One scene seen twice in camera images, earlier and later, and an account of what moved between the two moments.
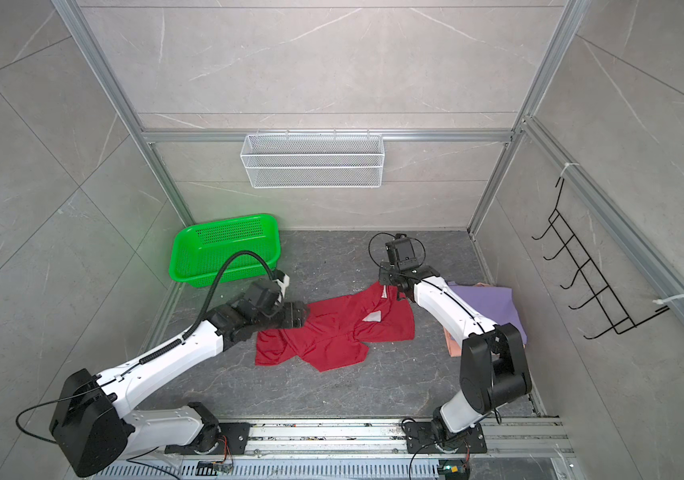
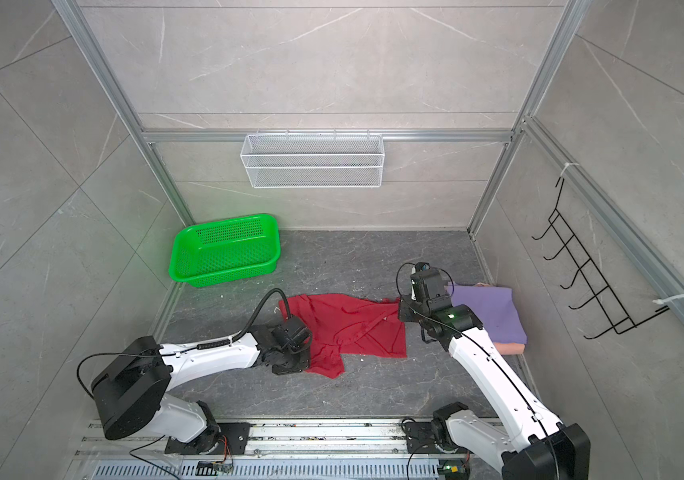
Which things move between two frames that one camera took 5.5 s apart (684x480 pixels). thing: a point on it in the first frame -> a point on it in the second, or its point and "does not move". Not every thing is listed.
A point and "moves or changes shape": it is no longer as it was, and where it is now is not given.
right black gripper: [384, 277] -> [405, 312]
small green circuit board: [453, 469] does not move
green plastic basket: [200, 249] does not move
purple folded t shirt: [497, 304] does not move
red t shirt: [337, 331] moves or changes shape
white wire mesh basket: [317, 160] does not move
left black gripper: [291, 319] -> [307, 349]
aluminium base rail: [515, 449] does not move
